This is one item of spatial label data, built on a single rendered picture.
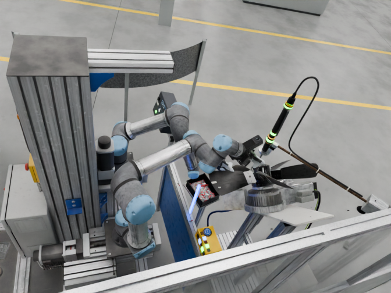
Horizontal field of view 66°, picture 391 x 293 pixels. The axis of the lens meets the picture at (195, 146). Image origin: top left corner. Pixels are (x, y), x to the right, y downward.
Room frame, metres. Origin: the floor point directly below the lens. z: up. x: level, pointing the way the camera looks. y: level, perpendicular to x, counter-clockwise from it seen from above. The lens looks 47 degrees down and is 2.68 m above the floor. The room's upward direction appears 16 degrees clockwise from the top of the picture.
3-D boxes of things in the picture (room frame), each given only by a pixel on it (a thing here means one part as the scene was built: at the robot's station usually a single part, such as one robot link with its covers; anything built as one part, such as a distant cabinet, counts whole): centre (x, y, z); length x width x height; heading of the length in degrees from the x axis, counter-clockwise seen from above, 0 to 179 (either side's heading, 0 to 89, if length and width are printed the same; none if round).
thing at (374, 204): (1.01, -0.96, 1.54); 0.10 x 0.07 x 0.08; 65
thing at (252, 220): (1.25, -0.56, 0.45); 0.09 x 0.04 x 0.91; 120
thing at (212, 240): (0.84, -0.23, 1.02); 0.16 x 0.10 x 0.11; 30
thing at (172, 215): (1.18, -0.03, 0.45); 0.82 x 0.01 x 0.66; 30
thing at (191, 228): (1.18, -0.03, 0.82); 0.90 x 0.04 x 0.08; 30
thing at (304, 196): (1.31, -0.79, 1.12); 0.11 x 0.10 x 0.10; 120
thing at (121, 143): (1.19, 0.46, 1.20); 0.13 x 0.12 x 0.14; 12
